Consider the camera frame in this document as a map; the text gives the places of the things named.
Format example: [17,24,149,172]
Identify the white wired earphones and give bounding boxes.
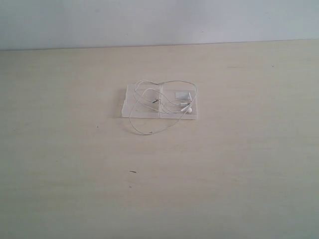
[127,79,199,135]

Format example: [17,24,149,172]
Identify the clear plastic open case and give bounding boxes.
[122,82,198,120]

